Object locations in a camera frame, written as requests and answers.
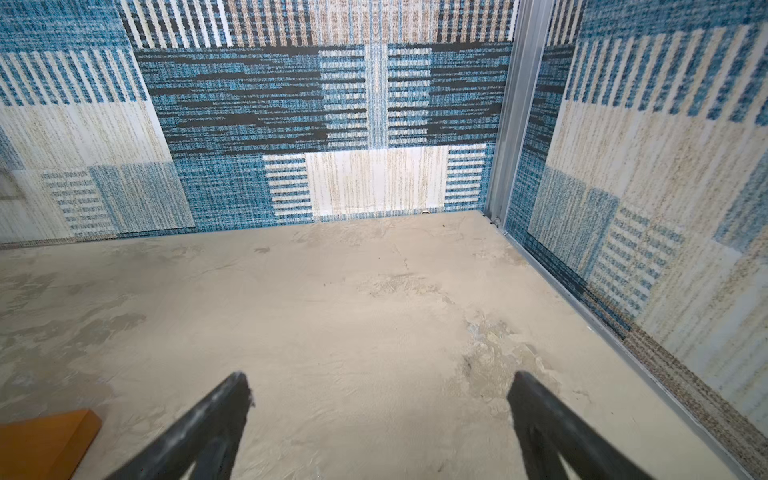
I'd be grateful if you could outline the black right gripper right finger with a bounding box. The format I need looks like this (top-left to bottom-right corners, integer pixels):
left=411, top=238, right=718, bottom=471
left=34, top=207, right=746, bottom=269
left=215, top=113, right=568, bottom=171
left=507, top=370, right=650, bottom=479

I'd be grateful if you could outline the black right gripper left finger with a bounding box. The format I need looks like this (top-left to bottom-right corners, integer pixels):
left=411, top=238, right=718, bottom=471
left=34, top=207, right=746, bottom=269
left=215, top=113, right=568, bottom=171
left=108, top=371, right=253, bottom=479

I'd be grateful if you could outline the wooden rack base with gold wire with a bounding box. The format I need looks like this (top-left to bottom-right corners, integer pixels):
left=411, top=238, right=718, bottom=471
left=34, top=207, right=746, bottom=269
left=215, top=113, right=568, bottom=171
left=1, top=409, right=102, bottom=479

